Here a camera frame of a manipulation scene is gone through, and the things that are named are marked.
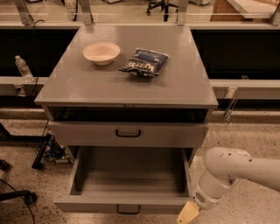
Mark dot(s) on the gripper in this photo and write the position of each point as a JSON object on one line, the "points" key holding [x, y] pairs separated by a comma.
{"points": [[202, 197]]}

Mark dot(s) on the grey drawer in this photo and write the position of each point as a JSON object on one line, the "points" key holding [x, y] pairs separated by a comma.
{"points": [[128, 180], [176, 135]]}

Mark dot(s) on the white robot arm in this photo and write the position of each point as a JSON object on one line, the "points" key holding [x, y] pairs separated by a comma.
{"points": [[224, 168]]}

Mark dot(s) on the grey top drawer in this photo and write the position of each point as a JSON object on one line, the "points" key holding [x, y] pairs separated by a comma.
{"points": [[176, 135]]}

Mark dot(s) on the grey metal drawer cabinet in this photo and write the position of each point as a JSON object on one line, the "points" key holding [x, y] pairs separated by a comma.
{"points": [[80, 91]]}

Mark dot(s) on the electronics pile under cabinet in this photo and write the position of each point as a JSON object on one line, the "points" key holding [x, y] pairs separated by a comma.
{"points": [[52, 151]]}

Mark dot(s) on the blue chip bag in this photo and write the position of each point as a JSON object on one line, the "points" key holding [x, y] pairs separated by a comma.
{"points": [[145, 63]]}

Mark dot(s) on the black stand base left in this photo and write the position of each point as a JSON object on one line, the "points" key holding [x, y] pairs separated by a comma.
{"points": [[27, 196]]}

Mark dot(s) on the white paper bowl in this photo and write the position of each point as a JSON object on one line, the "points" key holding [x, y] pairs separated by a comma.
{"points": [[101, 53]]}

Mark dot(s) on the wooden box top right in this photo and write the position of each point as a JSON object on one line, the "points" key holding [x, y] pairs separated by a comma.
{"points": [[242, 10]]}

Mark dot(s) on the black office chair base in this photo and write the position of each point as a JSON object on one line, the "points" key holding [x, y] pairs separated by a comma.
{"points": [[164, 6]]}

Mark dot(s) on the clear plastic water bottle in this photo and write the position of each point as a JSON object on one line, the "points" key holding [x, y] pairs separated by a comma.
{"points": [[24, 69]]}

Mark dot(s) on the metal bracket right rail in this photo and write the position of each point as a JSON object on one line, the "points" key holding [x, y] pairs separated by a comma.
{"points": [[232, 97]]}

